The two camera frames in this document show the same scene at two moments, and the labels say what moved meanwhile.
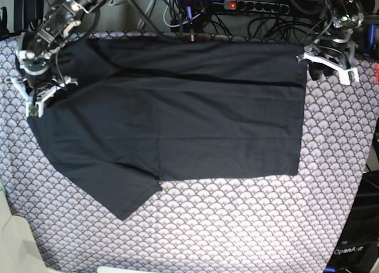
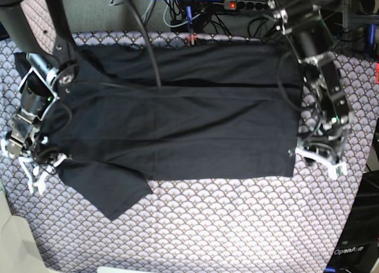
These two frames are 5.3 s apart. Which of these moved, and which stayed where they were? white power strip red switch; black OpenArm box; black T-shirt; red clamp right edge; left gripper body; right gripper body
Moved: right gripper body; left gripper body
Stayed: red clamp right edge; black OpenArm box; black T-shirt; white power strip red switch
